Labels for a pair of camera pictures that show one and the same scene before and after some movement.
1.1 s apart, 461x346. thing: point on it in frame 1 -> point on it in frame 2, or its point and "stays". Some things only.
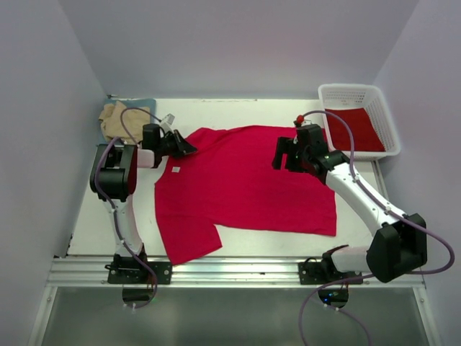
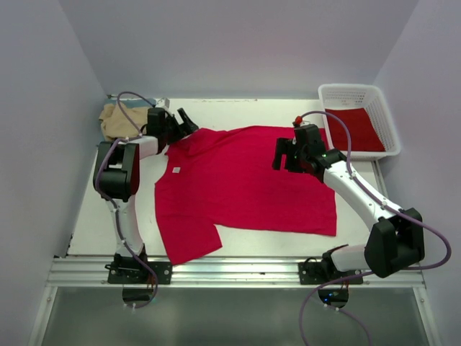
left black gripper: (182, 146) -> (186, 128)
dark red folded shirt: (364, 136) stays
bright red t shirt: (229, 182) stays
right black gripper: (285, 145) stays
